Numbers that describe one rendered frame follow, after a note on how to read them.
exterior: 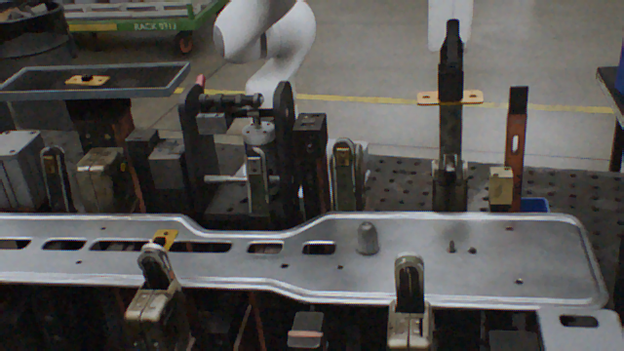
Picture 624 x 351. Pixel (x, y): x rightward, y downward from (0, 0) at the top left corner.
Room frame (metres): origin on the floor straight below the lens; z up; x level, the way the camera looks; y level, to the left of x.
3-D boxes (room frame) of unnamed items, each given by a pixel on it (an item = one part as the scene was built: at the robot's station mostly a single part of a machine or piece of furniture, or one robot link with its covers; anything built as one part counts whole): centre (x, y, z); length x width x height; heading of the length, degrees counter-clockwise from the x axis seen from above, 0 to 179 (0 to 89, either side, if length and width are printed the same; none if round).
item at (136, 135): (1.14, 0.30, 0.90); 0.05 x 0.05 x 0.40; 78
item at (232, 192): (1.09, 0.11, 0.94); 0.18 x 0.13 x 0.49; 78
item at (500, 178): (0.91, -0.31, 0.88); 0.04 x 0.04 x 0.36; 78
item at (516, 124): (0.94, -0.34, 0.95); 0.03 x 0.01 x 0.50; 78
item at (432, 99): (0.81, -0.20, 1.26); 0.08 x 0.04 x 0.01; 78
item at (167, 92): (1.29, 0.40, 1.16); 0.37 x 0.14 x 0.02; 78
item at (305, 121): (1.07, -0.02, 0.91); 0.07 x 0.05 x 0.42; 168
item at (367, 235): (0.84, -0.08, 1.02); 0.03 x 0.03 x 0.07
